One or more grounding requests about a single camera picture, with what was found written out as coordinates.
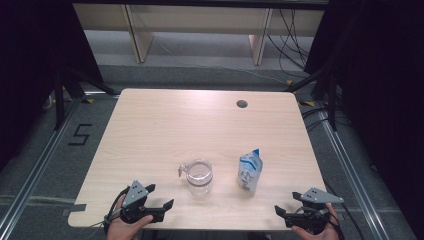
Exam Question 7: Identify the black curtain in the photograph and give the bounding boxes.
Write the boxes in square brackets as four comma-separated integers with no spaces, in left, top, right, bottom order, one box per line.
[304,0,424,240]
[0,0,105,172]

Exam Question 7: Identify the long black floor cable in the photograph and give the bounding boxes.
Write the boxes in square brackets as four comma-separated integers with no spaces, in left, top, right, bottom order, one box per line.
[339,201,367,240]

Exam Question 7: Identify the grey tape strip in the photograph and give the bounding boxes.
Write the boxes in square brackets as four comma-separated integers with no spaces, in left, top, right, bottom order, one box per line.
[68,203,87,214]

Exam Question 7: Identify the aluminium floor rail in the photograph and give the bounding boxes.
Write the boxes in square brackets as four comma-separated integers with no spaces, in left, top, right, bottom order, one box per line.
[0,97,82,240]
[314,101,390,240]

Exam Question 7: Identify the clear glass jar with lid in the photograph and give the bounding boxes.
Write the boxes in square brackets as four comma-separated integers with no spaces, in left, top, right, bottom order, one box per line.
[177,158,214,198]

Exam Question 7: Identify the left hand-held gripper cable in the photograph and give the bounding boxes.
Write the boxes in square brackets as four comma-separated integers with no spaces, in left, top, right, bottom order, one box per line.
[89,186,132,235]

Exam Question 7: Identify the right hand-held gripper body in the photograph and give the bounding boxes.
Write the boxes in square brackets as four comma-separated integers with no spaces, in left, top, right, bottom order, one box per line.
[283,187,345,235]

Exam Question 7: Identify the hanging black cable bundle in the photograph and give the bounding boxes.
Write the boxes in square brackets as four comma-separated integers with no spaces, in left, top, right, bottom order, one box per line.
[266,9,313,80]

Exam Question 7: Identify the black floor cables by stand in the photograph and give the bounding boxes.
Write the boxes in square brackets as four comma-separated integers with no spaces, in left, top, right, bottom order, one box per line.
[301,105,352,132]

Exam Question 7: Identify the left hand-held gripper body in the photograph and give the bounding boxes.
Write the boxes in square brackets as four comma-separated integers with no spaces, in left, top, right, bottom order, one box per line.
[114,180,166,225]

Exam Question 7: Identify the blue and white pouch bag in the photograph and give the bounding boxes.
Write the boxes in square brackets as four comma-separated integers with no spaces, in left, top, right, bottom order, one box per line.
[237,148,264,197]

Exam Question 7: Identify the person's left hand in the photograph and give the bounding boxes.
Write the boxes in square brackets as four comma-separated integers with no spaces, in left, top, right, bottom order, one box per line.
[105,194,155,240]

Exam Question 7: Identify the person's right hand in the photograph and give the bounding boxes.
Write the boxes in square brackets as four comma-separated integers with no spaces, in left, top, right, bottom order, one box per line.
[291,202,341,240]

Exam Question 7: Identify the black metal stand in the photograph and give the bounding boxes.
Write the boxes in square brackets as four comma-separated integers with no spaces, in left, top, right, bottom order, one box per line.
[283,65,340,132]
[53,66,120,131]

